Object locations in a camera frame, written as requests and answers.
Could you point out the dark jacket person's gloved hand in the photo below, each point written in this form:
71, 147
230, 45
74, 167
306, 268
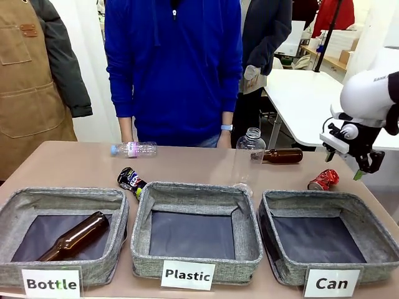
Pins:
252, 73

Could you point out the blue hoodie person's left forearm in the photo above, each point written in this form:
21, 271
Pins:
227, 118

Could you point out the grey fabric basket marked Plastic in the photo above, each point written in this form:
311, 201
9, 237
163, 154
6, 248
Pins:
193, 194

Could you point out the blue hoodie person's right forearm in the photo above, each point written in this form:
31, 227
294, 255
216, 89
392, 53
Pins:
126, 124

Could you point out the grey fabric basket marked Can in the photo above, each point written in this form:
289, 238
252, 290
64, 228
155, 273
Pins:
368, 218

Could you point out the light blue wristwatch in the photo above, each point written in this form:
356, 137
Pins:
227, 127

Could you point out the brown glass beer bottle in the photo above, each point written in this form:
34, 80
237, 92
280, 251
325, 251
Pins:
81, 232
286, 155

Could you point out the white sign reading Bottle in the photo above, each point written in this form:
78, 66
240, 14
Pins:
51, 283

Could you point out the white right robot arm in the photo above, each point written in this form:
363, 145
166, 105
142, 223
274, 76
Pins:
361, 93

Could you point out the small cardboard box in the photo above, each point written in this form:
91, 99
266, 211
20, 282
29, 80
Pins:
344, 56

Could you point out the clear bottle with pink label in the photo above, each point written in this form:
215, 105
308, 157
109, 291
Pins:
134, 149

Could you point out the black tripod pole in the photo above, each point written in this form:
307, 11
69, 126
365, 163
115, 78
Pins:
325, 34

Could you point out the large clear plastic bottle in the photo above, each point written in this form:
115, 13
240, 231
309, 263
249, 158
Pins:
249, 146

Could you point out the crushed red soda can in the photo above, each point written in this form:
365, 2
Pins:
324, 180

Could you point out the white background table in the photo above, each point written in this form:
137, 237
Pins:
302, 99

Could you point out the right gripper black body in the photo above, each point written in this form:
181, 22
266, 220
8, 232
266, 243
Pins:
363, 140

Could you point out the blue hoodie person's left hand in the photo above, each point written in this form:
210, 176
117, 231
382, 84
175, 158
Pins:
225, 140

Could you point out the wooden shelf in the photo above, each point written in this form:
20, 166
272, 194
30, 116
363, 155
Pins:
330, 63

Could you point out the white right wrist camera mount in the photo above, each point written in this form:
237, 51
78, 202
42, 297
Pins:
335, 144

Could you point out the stack of white boxes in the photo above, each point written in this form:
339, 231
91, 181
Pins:
343, 40

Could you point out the blue hoodie person's right hand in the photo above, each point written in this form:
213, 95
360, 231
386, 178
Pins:
127, 138

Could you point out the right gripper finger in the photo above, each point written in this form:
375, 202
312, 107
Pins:
372, 162
329, 154

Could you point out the white sign reading Plastic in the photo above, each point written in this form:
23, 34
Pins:
188, 275

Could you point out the white sign reading Can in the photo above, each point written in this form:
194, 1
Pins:
332, 282

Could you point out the white box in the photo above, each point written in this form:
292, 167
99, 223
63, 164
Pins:
291, 37

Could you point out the person in red jacket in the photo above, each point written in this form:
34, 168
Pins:
339, 15

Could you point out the person in dark jacket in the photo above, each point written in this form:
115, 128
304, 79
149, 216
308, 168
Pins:
265, 31

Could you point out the person in brown apron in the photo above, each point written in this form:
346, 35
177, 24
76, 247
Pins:
28, 78

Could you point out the grey fabric basket marked Bottle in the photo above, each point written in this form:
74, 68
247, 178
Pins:
18, 205

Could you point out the person in blue hoodie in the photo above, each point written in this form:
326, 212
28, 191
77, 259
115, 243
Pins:
174, 71

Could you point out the crushed black Pepsi can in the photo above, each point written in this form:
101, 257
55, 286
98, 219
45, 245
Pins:
131, 180

